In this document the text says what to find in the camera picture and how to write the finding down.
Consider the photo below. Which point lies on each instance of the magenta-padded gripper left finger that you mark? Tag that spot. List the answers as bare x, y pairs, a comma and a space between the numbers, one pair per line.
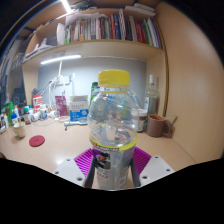
66, 170

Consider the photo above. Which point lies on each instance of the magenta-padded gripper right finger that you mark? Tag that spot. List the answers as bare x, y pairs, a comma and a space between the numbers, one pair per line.
156, 168

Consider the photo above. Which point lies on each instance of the clear yellow-capped drink bottle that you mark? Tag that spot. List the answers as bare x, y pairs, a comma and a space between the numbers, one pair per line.
111, 126

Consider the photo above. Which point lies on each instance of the flat round red coaster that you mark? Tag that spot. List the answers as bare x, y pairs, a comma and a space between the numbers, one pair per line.
36, 140

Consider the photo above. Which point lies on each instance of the brown mug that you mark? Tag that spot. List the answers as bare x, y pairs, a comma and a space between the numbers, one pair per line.
155, 126

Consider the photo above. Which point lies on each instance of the light blue hairbrush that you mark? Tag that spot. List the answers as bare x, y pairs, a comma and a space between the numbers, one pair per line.
75, 123

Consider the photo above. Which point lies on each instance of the white-lidded jar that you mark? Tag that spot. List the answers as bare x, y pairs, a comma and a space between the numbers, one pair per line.
142, 120

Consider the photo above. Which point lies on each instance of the white and blue box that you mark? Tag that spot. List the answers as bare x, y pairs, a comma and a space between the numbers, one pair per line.
78, 110

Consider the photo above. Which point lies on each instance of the cream mug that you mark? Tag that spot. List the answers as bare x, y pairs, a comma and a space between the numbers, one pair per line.
20, 130

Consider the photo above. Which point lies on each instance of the magenta pouch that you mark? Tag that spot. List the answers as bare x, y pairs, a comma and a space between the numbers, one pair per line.
61, 105

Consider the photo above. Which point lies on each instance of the brown bottle with green cap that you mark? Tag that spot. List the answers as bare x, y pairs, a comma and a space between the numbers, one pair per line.
27, 116

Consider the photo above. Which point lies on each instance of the clear glass bottle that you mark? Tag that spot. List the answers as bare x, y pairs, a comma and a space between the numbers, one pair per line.
151, 100

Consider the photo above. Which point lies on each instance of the red and white canister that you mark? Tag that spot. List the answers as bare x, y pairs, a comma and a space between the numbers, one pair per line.
37, 101

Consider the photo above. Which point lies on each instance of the green packet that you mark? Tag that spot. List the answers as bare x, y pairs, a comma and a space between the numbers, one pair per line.
9, 109

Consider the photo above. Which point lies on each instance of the white power strip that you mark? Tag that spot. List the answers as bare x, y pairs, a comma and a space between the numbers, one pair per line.
65, 80

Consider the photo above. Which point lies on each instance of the under-shelf light bar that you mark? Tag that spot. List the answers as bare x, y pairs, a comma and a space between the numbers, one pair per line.
60, 59

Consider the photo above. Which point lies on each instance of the ceiling light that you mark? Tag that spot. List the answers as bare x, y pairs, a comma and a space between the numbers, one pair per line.
66, 6

